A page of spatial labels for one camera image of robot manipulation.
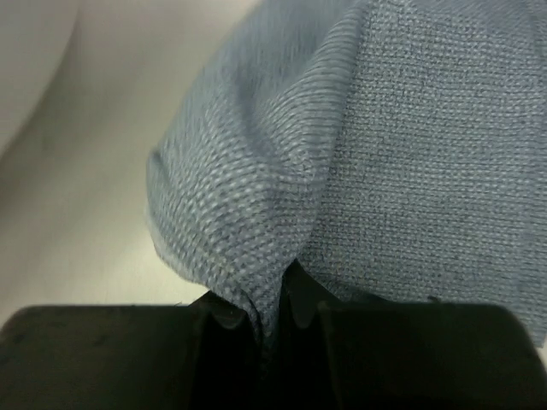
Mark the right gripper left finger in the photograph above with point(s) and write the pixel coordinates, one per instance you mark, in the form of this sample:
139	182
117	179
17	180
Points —
199	356

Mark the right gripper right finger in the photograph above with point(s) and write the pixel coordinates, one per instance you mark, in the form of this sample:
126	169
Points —
389	355

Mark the grey striped pillowcase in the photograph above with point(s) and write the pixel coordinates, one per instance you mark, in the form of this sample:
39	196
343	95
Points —
391	147

